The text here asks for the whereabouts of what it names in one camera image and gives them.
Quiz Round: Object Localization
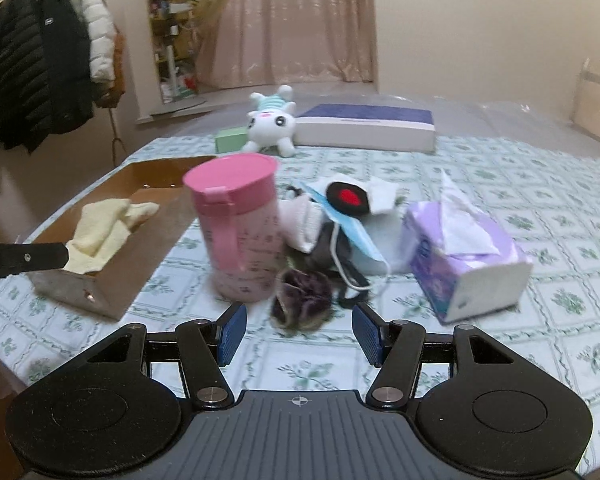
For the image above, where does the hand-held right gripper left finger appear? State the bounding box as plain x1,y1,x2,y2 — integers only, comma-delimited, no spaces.
87,302,249,409

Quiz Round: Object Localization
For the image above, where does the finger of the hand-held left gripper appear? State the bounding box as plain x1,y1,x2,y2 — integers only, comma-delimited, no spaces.
2,242,70,278

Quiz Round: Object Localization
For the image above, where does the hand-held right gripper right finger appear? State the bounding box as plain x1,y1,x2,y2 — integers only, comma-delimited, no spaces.
352,302,516,409

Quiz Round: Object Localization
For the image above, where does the yellow towel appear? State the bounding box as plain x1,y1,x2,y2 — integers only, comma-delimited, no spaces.
65,197,161,276

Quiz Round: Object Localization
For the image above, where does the blue face mask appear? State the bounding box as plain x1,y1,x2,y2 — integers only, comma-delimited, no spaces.
297,180,392,293

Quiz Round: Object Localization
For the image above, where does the brown cardboard box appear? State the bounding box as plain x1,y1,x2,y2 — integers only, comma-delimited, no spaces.
27,156,218,321

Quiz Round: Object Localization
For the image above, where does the pale pink white cloth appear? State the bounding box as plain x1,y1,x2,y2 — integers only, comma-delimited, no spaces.
279,195,326,255

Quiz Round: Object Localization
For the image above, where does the pink lidded cup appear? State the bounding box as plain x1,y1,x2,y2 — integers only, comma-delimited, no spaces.
182,154,287,303

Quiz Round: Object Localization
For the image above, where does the purple tissue pack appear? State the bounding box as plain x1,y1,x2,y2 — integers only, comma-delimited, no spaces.
401,167,533,324

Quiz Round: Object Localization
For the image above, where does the metal coat rack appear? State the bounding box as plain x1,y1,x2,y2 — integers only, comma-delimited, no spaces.
0,0,131,168

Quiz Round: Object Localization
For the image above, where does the black puffer jacket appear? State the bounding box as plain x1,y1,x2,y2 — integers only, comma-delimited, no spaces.
0,0,48,156
27,0,97,153

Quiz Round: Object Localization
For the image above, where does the green box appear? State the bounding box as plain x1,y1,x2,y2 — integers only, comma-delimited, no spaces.
215,127,251,153

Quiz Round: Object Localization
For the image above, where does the blue and white flat box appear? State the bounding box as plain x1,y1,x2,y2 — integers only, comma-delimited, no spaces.
294,104,437,153

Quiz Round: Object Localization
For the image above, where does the brown jacket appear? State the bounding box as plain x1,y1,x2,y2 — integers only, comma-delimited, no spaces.
97,30,127,108

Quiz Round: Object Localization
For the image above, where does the white plush toy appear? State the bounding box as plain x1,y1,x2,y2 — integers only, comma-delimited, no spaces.
242,85,298,157

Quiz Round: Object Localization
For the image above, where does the white puffer jacket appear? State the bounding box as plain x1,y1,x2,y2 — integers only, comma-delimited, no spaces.
70,0,117,83

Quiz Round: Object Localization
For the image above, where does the white pole stand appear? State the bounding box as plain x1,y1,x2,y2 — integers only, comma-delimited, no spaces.
150,10,213,117

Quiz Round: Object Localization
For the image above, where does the wooden shelf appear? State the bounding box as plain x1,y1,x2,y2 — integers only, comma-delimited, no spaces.
144,0,241,106

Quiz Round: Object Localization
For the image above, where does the beige curtain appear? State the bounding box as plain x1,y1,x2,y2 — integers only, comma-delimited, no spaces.
180,0,376,93

